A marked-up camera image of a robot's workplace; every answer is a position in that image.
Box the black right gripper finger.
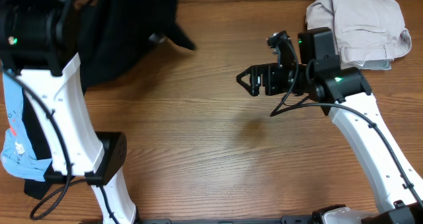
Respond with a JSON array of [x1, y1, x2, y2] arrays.
[[236, 75, 259, 96], [236, 65, 259, 80]]

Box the black t-shirt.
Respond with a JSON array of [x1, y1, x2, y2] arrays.
[[77, 0, 196, 91]]

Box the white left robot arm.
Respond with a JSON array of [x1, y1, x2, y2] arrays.
[[1, 0, 139, 223]]

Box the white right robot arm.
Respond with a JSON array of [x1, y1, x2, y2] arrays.
[[236, 27, 422, 223]]

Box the folded beige trousers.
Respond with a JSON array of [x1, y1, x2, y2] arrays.
[[305, 0, 412, 70]]

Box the light blue t-shirt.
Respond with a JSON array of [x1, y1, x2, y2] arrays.
[[1, 75, 41, 179]]

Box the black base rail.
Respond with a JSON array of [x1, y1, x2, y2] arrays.
[[135, 215, 315, 224]]

